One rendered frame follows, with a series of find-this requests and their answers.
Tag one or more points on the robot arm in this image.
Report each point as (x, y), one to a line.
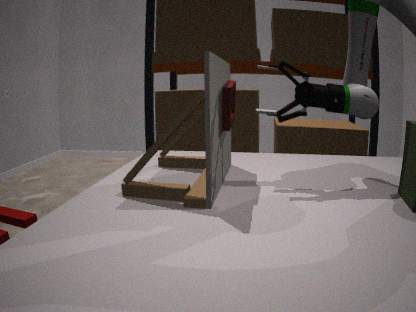
(362, 102)

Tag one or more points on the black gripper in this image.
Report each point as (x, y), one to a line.
(306, 93)

